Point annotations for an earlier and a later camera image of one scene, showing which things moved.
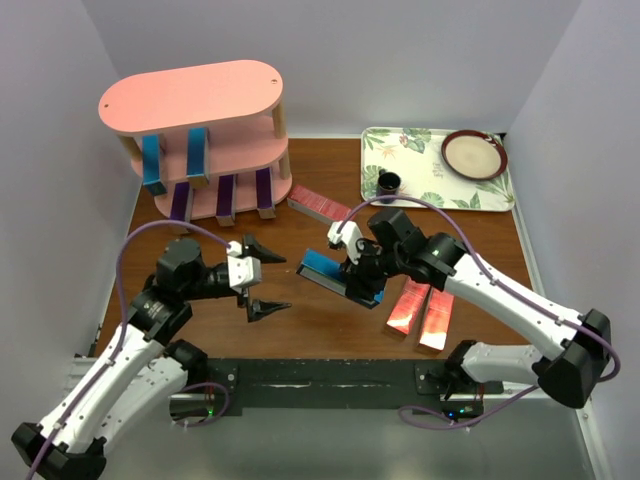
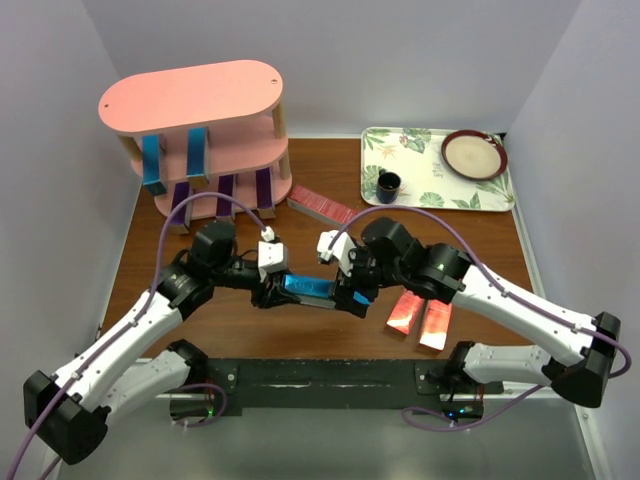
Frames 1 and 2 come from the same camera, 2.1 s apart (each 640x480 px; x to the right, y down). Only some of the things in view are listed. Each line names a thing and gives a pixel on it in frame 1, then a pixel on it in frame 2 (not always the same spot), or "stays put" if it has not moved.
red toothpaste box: (315, 206) stays put
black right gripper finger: (365, 286) -> (352, 306)
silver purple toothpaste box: (226, 200) stays put
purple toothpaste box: (265, 202) stays put
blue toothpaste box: (198, 163) stays put
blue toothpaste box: (328, 272) -> (311, 290)
